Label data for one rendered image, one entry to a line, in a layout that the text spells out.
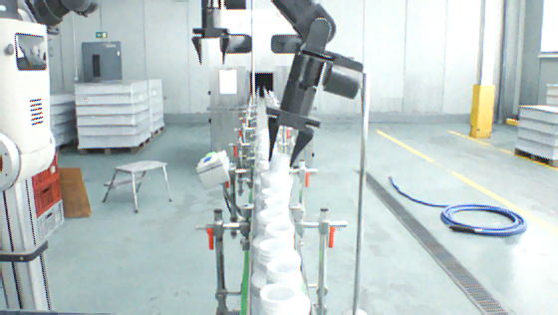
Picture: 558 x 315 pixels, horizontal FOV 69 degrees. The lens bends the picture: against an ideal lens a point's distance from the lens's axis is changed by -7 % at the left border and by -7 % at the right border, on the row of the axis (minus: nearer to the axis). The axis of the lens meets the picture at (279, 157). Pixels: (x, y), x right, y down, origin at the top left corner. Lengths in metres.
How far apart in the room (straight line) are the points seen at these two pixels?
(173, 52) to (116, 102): 4.09
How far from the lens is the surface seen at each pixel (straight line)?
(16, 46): 1.09
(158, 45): 11.30
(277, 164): 0.79
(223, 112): 5.54
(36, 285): 1.25
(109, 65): 11.59
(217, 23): 1.23
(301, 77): 0.77
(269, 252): 0.53
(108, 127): 7.50
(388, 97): 11.51
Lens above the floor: 1.38
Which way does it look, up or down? 12 degrees down
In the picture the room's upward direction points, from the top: straight up
